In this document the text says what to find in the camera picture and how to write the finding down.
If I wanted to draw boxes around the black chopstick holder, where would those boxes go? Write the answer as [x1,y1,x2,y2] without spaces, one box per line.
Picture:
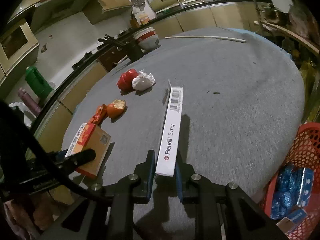
[126,41,144,61]

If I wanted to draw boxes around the orange snack wrapper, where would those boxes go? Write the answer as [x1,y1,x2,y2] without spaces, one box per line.
[90,104,109,125]

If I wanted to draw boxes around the large white red bowl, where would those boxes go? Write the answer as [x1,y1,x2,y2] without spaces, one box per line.
[136,31,160,50]

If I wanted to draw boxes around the red plastic basket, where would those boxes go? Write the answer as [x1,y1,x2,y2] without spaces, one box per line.
[260,122,320,240]

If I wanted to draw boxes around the white black electric kettle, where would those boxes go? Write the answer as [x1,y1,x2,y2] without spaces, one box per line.
[8,101,35,125]

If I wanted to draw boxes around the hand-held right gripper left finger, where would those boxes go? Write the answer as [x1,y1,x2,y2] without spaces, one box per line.
[60,149,157,240]

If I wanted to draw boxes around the person's left hand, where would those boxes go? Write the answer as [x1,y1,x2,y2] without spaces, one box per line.
[4,197,60,232]

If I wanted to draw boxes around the knife block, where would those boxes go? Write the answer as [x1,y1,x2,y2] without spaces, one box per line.
[130,11,140,28]

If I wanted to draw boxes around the metal storage rack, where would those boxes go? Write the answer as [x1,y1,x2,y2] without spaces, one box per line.
[246,0,320,80]

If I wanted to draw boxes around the blue tablecloth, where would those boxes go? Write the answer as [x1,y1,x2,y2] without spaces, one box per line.
[225,28,293,60]

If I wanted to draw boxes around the green thermos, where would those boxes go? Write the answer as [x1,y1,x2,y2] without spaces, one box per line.
[25,66,54,99]

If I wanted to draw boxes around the white tissue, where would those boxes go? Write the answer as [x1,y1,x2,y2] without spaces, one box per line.
[132,70,156,91]

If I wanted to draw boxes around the orange peel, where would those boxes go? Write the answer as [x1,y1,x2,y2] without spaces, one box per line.
[107,99,127,119]

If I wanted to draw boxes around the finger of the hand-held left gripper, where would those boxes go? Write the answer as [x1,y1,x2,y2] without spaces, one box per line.
[54,148,97,173]

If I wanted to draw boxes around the blue plastic bag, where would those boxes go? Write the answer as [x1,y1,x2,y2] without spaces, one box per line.
[271,164,307,219]

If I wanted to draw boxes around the blue foil packet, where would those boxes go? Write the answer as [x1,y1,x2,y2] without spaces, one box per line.
[297,167,314,208]

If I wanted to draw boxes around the wooden shelf board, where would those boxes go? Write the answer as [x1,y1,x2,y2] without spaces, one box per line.
[255,21,318,53]

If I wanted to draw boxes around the white medicine box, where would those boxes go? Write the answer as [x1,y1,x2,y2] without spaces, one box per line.
[155,79,184,177]

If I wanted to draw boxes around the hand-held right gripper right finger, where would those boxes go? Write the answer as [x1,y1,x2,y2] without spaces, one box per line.
[174,152,288,240]

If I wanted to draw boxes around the beige range hood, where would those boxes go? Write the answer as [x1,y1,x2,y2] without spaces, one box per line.
[82,0,133,25]

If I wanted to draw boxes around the purple thermos bottle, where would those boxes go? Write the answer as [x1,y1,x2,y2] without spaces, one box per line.
[17,87,42,117]

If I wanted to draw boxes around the dark built-in oven door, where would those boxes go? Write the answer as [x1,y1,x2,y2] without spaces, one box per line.
[96,47,130,72]

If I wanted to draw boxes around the black cable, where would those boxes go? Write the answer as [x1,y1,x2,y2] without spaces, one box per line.
[0,101,115,202]

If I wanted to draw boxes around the small grey fan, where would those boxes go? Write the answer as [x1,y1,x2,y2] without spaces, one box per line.
[131,0,146,12]

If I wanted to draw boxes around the red plastic bag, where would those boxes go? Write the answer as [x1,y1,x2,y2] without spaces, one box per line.
[117,69,139,91]

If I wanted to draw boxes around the blue toothpaste box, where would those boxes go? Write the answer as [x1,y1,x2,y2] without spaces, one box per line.
[276,208,308,233]

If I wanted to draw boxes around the black gas stove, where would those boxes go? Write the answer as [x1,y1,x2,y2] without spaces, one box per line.
[71,51,100,70]

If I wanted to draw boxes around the brown red cardboard box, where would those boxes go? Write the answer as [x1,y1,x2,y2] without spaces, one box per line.
[64,122,112,178]

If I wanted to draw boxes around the long white rod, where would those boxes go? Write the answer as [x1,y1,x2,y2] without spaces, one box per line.
[164,35,247,43]

